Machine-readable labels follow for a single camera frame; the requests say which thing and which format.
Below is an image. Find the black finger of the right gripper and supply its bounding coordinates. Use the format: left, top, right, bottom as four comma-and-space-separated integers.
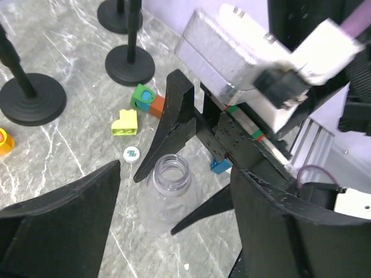
133, 69, 196, 183
170, 184, 234, 235

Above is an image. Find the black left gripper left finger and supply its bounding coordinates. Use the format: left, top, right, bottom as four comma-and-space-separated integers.
1, 160, 121, 277

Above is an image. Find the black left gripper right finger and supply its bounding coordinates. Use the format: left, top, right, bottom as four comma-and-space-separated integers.
231, 167, 370, 277

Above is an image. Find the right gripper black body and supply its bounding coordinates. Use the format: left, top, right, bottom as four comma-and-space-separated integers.
195, 86, 291, 181

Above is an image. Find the clear bottle green-print white cap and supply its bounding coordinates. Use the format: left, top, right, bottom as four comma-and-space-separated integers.
138, 154, 203, 236

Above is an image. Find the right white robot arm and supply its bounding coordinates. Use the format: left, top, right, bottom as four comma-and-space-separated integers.
134, 1, 370, 277

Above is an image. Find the blue beige toy brick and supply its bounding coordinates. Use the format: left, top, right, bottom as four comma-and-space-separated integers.
210, 158, 232, 174

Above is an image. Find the colourful toy brick stack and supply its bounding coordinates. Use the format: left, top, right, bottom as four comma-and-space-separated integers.
130, 84, 165, 119

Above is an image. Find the lime green toy brick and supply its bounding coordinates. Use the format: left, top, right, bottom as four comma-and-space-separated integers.
111, 109, 138, 136

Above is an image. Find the black clamp stand front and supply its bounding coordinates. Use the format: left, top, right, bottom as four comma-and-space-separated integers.
105, 1, 155, 87

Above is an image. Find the black clamp stand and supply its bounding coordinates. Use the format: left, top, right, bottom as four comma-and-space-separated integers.
97, 1, 130, 34
105, 1, 155, 87

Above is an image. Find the yellow orange toy block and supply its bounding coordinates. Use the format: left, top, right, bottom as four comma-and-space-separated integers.
0, 128, 14, 156

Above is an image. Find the black clamp stand rear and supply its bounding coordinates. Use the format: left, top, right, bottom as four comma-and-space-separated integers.
97, 1, 130, 34

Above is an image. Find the black microphone stand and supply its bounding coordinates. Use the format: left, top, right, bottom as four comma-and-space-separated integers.
1, 27, 67, 126

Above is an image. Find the aluminium frame rail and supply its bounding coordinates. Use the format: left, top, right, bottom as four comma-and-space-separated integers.
288, 118, 334, 171

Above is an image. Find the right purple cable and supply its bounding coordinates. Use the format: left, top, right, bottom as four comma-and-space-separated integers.
340, 0, 371, 38

